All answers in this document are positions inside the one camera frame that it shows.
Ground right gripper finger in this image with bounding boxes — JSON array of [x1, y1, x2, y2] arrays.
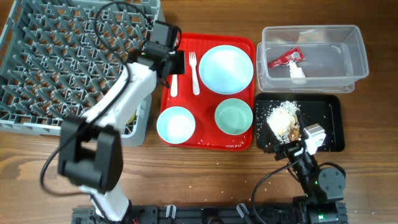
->
[[263, 120, 282, 153], [295, 110, 311, 141]]

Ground white plastic fork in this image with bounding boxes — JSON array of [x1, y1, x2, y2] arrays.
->
[[189, 52, 200, 95]]

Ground white plastic spoon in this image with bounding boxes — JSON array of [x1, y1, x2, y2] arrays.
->
[[170, 74, 178, 97]]

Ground rice and food scraps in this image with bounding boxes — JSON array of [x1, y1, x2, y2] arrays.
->
[[266, 101, 301, 144]]

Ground green bowl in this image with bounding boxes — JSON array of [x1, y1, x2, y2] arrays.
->
[[215, 98, 253, 136]]

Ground white napkin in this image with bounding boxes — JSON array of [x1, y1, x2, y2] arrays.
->
[[289, 61, 307, 85]]

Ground yellow plastic cup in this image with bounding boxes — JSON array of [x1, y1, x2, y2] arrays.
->
[[127, 111, 136, 124]]

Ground red sauce packet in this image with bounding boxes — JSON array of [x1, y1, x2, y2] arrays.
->
[[267, 46, 305, 68]]

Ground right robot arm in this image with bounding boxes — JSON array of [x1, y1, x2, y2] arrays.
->
[[257, 111, 348, 223]]

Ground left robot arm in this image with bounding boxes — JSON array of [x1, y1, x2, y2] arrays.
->
[[58, 21, 185, 223]]

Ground black waste tray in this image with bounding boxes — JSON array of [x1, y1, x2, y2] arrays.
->
[[254, 93, 345, 152]]

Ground red plastic tray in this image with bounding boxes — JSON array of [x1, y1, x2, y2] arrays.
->
[[160, 32, 256, 151]]

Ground light blue plate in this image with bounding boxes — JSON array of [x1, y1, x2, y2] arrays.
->
[[198, 45, 254, 95]]

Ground light blue small bowl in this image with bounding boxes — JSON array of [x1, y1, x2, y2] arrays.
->
[[156, 106, 196, 144]]

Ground clear plastic bin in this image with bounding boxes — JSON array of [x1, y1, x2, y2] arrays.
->
[[256, 25, 369, 93]]

